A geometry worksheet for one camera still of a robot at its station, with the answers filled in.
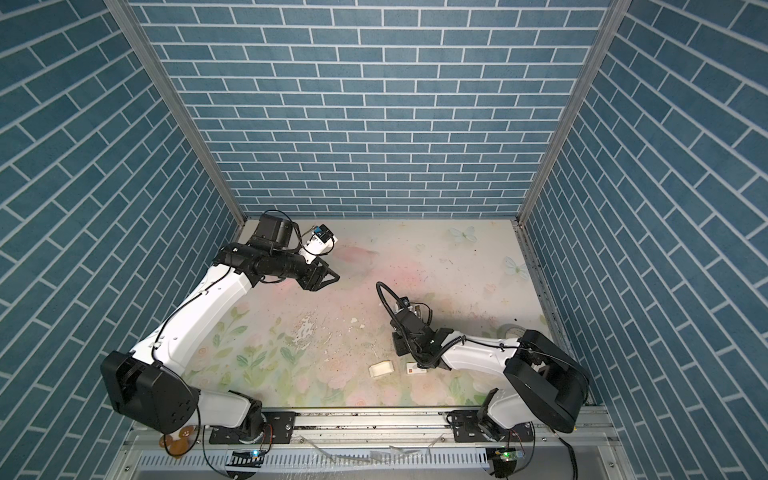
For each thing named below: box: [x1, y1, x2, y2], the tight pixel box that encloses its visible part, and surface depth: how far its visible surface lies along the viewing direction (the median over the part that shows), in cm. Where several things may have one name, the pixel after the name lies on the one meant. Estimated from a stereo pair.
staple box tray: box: [368, 360, 395, 378], surface depth 85 cm
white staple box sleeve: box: [406, 362, 427, 375], surface depth 84 cm
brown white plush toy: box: [159, 426, 195, 459], surface depth 72 cm
